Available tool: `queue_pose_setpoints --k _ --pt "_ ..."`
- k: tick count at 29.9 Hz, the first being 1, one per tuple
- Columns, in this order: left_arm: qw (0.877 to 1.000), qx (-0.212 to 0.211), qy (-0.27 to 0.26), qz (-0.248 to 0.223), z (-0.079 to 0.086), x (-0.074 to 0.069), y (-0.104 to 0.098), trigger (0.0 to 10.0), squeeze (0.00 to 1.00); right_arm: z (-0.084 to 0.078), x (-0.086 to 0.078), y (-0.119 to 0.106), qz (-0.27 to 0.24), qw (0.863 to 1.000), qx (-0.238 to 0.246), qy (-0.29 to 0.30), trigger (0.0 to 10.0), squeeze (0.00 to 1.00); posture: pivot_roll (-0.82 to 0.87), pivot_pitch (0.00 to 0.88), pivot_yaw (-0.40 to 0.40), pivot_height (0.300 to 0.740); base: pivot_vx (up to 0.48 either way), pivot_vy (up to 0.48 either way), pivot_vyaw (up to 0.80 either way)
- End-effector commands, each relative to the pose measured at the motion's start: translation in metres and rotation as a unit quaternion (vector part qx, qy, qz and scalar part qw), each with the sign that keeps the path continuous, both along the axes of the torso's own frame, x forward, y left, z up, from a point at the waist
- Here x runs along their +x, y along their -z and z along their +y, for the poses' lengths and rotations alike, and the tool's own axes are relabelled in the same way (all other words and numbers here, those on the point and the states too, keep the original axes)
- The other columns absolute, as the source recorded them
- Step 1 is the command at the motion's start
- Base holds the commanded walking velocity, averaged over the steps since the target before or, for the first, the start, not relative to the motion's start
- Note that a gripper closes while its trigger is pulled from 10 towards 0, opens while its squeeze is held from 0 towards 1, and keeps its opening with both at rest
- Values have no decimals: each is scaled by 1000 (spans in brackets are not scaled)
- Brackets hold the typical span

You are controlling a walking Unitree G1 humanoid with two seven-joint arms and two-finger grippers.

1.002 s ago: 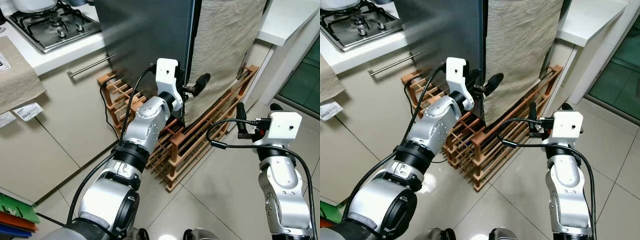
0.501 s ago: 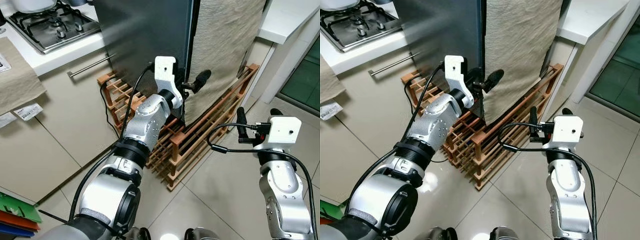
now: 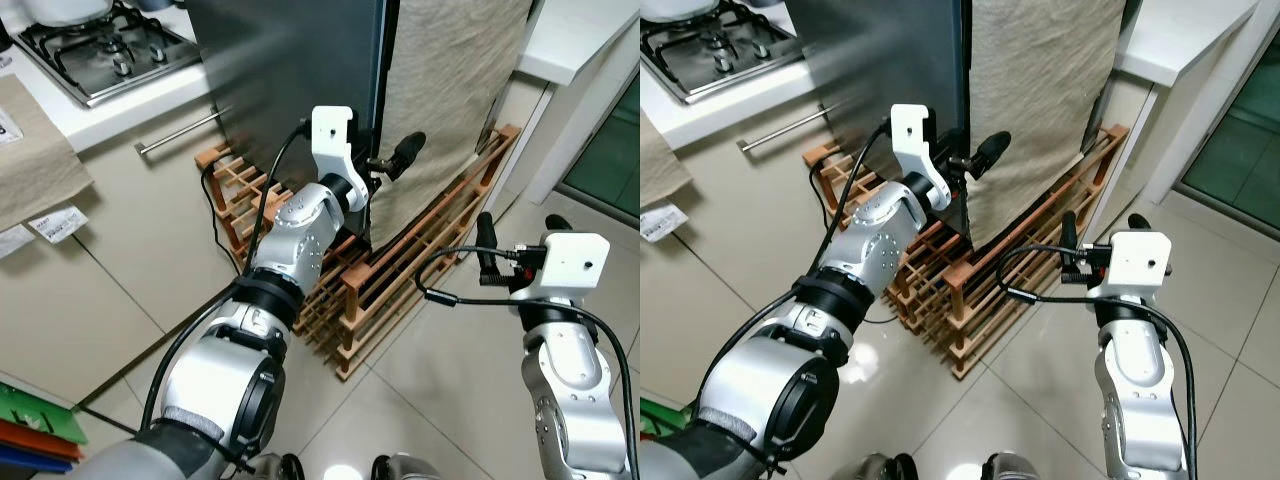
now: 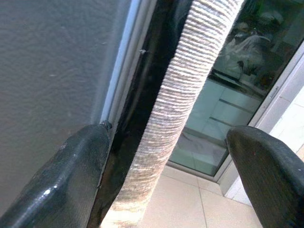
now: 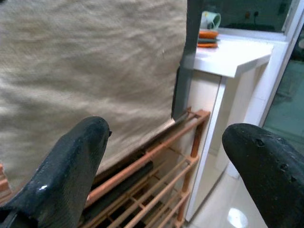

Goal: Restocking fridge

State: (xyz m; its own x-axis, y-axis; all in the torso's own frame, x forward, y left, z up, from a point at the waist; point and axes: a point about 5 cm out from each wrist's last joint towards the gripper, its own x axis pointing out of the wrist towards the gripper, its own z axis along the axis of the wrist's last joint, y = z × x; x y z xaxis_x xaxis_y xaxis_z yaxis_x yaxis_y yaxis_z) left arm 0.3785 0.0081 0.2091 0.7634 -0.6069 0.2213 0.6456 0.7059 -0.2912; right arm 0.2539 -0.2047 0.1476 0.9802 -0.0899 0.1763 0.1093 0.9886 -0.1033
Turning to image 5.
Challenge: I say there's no wooden slatted rack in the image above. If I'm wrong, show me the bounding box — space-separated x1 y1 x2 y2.
77 108 212 228

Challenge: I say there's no narrow white counter cabinet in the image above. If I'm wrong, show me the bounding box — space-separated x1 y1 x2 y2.
185 33 295 223

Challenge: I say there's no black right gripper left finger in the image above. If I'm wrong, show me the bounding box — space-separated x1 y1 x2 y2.
0 115 113 228

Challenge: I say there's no aluminium framed window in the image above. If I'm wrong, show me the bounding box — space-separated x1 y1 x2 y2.
201 0 300 36

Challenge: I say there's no glass sliding door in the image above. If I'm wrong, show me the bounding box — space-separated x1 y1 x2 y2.
260 28 304 148

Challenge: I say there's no beige cloth fridge cover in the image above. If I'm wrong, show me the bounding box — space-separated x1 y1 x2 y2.
0 0 188 190

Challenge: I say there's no grey green plate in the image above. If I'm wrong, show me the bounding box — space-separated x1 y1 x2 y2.
197 37 220 45

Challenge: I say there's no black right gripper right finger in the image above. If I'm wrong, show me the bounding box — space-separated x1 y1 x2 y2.
221 123 304 228

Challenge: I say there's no pale green mug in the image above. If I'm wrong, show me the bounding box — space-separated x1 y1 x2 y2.
201 10 222 31

